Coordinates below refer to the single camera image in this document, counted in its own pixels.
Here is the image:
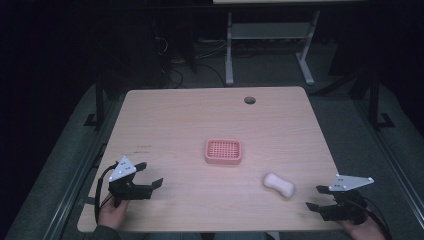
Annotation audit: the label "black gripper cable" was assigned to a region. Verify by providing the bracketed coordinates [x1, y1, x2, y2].
[94, 161, 121, 225]
[363, 197, 393, 240]

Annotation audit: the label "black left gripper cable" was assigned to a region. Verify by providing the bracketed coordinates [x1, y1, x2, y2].
[94, 161, 121, 225]

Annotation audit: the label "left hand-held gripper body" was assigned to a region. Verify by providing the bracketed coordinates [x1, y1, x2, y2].
[107, 155, 154, 208]

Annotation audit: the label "black metal stand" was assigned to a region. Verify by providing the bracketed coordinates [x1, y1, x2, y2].
[83, 71, 108, 130]
[367, 66, 396, 131]

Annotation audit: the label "white metal desk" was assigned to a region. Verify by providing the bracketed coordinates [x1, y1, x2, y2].
[212, 0, 368, 87]

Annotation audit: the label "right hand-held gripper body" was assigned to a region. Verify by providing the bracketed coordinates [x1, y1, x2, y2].
[320, 173, 375, 226]

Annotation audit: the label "pink soap dish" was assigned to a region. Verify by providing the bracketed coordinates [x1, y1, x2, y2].
[204, 138, 243, 165]

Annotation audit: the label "black floor cables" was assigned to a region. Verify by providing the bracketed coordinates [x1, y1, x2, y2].
[156, 35, 228, 90]

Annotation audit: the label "person's right hand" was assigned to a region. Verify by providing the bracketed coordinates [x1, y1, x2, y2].
[338, 213, 388, 240]

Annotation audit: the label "person's left hand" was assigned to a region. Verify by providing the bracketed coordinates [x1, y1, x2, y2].
[97, 196, 132, 232]

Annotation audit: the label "white soap bar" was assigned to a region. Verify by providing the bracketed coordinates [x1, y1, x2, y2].
[262, 171, 296, 199]

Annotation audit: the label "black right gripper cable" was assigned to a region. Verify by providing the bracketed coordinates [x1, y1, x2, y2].
[363, 197, 393, 240]

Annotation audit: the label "metal floor rail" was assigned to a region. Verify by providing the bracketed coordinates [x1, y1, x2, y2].
[41, 96, 125, 240]
[353, 99, 424, 231]

